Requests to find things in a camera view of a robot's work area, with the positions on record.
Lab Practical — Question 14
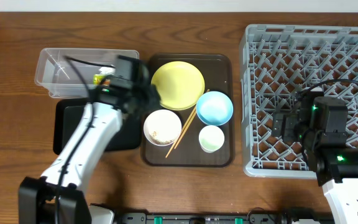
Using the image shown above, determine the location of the wooden chopstick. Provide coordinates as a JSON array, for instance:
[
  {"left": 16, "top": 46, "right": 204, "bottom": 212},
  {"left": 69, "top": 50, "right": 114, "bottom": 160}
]
[
  {"left": 165, "top": 106, "right": 196, "bottom": 158},
  {"left": 174, "top": 107, "right": 196, "bottom": 149}
]

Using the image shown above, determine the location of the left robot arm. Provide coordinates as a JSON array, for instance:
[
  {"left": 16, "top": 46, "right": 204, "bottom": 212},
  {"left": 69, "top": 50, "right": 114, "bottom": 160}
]
[{"left": 18, "top": 55, "right": 160, "bottom": 223}]

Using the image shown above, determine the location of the white rice bowl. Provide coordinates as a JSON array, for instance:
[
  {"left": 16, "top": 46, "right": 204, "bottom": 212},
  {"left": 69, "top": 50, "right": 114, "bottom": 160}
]
[{"left": 144, "top": 110, "right": 182, "bottom": 146}]

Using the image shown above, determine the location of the dark brown serving tray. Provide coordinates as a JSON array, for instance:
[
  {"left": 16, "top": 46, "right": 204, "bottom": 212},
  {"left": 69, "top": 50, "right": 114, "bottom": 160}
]
[{"left": 140, "top": 53, "right": 234, "bottom": 167}]

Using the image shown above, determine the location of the yellow round plate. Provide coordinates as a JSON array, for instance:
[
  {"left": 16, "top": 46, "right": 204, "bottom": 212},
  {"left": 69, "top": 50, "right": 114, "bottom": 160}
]
[{"left": 151, "top": 61, "right": 205, "bottom": 111}]

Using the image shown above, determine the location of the grey plastic dishwasher rack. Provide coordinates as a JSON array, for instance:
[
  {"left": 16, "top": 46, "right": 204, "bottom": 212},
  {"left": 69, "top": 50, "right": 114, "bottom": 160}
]
[{"left": 239, "top": 24, "right": 358, "bottom": 179}]

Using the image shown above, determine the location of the white tissue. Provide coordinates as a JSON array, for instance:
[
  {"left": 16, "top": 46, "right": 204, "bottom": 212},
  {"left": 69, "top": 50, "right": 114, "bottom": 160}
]
[{"left": 99, "top": 67, "right": 115, "bottom": 75}]

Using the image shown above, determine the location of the clear plastic bin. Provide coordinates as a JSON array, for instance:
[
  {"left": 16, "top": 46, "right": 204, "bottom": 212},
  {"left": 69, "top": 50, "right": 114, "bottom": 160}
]
[{"left": 34, "top": 48, "right": 139, "bottom": 98}]

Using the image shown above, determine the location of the light blue bowl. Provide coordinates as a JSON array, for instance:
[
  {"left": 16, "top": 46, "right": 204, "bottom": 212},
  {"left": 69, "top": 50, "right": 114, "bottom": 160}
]
[{"left": 196, "top": 91, "right": 234, "bottom": 126}]

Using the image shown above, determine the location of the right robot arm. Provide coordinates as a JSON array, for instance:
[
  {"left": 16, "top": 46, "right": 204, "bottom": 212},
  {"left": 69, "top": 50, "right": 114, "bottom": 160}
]
[{"left": 272, "top": 96, "right": 358, "bottom": 223}]

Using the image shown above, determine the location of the black waste tray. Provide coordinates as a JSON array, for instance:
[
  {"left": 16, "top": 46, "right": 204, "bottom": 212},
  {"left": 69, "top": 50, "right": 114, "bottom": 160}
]
[{"left": 53, "top": 98, "right": 141, "bottom": 155}]

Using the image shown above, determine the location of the green snack wrapper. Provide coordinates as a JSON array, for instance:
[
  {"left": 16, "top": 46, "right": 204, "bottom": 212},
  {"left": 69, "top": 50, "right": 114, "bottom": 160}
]
[{"left": 93, "top": 74, "right": 113, "bottom": 85}]

